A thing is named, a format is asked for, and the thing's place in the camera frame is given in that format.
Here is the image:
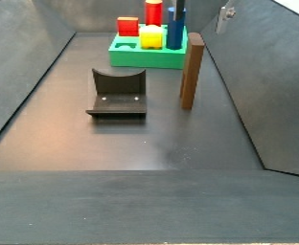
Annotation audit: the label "black fixture stand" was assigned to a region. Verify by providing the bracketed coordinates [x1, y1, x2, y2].
[86, 69, 147, 117]

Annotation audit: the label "red cube block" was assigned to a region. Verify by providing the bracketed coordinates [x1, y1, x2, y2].
[116, 16, 139, 36]

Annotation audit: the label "green block base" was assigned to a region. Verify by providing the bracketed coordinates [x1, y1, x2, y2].
[108, 30, 188, 69]

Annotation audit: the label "brown square-circle forked object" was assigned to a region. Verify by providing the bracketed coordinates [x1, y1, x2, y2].
[180, 33, 204, 110]

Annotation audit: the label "blue hexagonal column block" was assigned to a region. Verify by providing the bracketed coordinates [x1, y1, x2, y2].
[165, 7, 185, 50]

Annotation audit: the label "red cylinder block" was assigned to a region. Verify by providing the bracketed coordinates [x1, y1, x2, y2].
[144, 0, 163, 26]

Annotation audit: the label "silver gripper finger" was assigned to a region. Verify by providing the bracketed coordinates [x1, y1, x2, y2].
[215, 0, 235, 34]
[173, 0, 185, 21]

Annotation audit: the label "yellow rounded block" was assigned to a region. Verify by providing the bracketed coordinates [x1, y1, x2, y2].
[139, 25, 164, 49]

